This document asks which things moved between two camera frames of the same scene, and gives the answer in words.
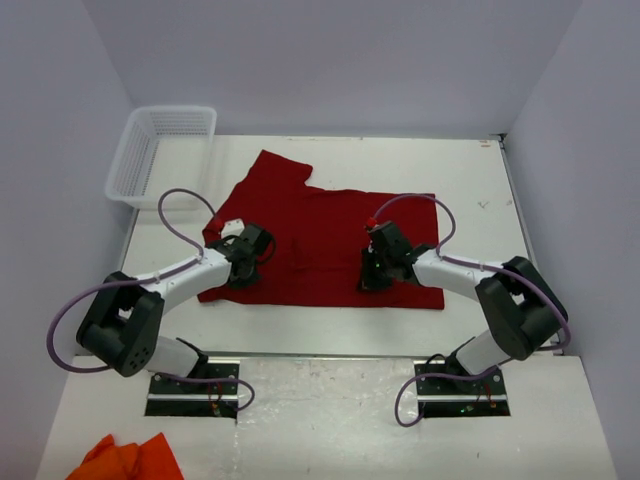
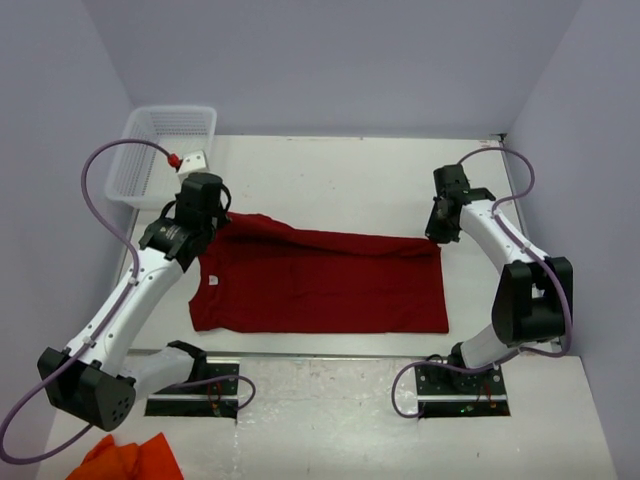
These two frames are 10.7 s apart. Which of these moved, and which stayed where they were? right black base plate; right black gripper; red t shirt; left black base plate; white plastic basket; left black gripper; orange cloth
Moved: left black gripper; red t shirt; right black gripper
Stayed: orange cloth; white plastic basket; right black base plate; left black base plate
